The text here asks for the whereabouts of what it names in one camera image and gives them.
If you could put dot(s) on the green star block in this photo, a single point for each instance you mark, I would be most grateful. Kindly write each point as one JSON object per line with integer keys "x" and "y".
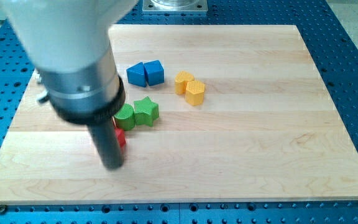
{"x": 146, "y": 111}

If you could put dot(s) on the wooden board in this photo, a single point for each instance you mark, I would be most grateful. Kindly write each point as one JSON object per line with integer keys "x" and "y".
{"x": 267, "y": 129}

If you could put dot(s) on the red block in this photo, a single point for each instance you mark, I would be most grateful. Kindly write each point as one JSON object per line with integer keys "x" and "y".
{"x": 120, "y": 134}

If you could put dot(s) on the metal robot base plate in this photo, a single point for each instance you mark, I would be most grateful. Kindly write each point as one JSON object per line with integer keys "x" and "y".
{"x": 174, "y": 5}

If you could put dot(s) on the blue triangle block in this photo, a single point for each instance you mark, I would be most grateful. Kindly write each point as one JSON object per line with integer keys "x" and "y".
{"x": 136, "y": 75}

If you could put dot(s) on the yellow hexagon block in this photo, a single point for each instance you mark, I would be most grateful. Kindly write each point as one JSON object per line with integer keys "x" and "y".
{"x": 194, "y": 93}

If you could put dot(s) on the blue cube block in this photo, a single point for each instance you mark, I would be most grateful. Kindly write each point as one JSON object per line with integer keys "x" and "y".
{"x": 154, "y": 72}

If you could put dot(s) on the silver black-ringed tool flange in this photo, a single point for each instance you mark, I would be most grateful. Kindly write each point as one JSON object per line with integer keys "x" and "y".
{"x": 89, "y": 96}

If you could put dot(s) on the yellow heart block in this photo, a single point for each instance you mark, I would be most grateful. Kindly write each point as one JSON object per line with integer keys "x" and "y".
{"x": 181, "y": 80}

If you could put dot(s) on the green cylinder block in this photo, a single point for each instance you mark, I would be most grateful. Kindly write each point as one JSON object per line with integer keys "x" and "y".
{"x": 125, "y": 118}

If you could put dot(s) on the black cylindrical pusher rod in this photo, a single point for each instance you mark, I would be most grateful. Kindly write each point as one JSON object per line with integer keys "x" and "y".
{"x": 106, "y": 143}

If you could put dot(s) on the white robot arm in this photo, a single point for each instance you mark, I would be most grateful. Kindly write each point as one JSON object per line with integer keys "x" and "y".
{"x": 69, "y": 45}

